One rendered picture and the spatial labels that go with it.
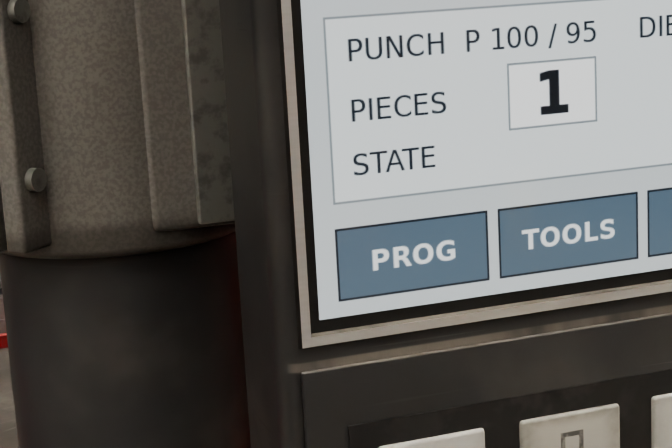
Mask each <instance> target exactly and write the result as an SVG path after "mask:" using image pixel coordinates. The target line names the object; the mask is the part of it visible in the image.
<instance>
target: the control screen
mask: <svg viewBox="0 0 672 448"><path fill-rule="evenodd" d="M300 2H301V19H302V36H303V53H304V70H305V87H306V104H307V121H308V137H309V154H310V171H311V188H312V205H313V222H314V239H315V256H316V273H317V289H318V306H319V320H325V319H332V318H338V317H345V316H352V315H359V314H366V313H372V312H379V311H386V310H393V309H399V308H406V307H413V306H420V305H426V304H433V303H440V302H447V301H453V300H460V299H467V298H474V297H480V296H487V295H494V294H501V293H508V292H514V291H521V290H528V289H535V288H541V287H548V286H555V285H562V284H568V283H575V282H582V281H589V280H595V279H602V278H609V277H616V276H622V275H629V274H636V273H643V272H649V271H656V270H663V269H670V268H672V0H300ZM590 56H596V71H597V122H588V123H578V124H569V125H559V126H549V127H540V128H530V129H520V130H511V131H509V119H508V85H507V64H508V63H520V62H532V61H543V60H555V59H567V58H578V57H590Z"/></svg>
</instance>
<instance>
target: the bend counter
mask: <svg viewBox="0 0 672 448"><path fill-rule="evenodd" d="M507 85H508V119H509V131H511V130H520V129H530V128H540V127H549V126H559V125H569V124H578V123H588V122H597V71H596V56H590V57H578V58H567V59H555V60H543V61H532V62H520V63H508V64H507Z"/></svg>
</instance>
